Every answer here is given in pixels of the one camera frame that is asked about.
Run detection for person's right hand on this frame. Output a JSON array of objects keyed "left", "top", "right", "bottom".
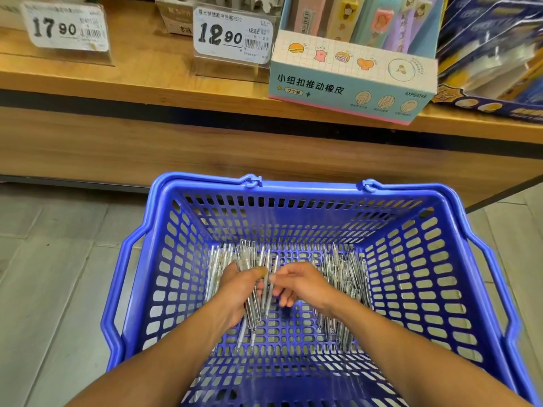
[{"left": 270, "top": 261, "right": 342, "bottom": 319}]

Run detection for person's left hand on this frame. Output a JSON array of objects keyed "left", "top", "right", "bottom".
[{"left": 214, "top": 262, "right": 271, "bottom": 329}]

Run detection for blue shopping basket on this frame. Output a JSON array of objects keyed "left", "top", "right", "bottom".
[{"left": 100, "top": 172, "right": 541, "bottom": 407}]

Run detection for person's left forearm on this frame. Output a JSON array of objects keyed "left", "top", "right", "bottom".
[{"left": 66, "top": 311, "right": 243, "bottom": 407}]

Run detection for person's right forearm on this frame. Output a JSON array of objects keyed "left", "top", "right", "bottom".
[{"left": 326, "top": 296, "right": 531, "bottom": 407}]

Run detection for wooden glue display stand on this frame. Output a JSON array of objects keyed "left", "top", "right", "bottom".
[{"left": 0, "top": 0, "right": 543, "bottom": 210}]

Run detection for pastel eraser display box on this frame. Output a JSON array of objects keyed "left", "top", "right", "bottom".
[{"left": 268, "top": 0, "right": 441, "bottom": 126}]

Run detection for white price tag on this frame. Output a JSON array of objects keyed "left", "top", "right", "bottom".
[
  {"left": 192, "top": 6, "right": 276, "bottom": 67},
  {"left": 19, "top": 0, "right": 111, "bottom": 56}
]

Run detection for blue yellow stationery packets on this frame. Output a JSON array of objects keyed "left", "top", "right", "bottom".
[{"left": 433, "top": 0, "right": 543, "bottom": 125}]

